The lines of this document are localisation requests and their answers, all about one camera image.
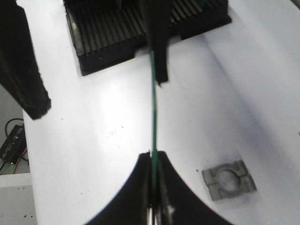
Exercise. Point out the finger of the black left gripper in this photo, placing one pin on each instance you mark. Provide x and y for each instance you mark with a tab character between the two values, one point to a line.
156	16
19	73

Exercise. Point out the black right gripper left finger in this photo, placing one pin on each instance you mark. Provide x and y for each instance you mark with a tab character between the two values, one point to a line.
130	205

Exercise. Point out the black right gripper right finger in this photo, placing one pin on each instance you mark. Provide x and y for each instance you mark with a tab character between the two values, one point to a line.
176	203

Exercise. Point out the green perforated circuit board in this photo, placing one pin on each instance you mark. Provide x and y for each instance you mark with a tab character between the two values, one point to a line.
154	154

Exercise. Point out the black slotted board rack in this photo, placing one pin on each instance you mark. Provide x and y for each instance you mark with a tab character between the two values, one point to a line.
108	32

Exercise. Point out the grey metal clamp block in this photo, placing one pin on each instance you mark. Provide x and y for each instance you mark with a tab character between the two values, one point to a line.
228	180

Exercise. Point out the black electronic controller box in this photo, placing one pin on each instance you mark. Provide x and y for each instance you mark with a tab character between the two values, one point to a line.
15	145

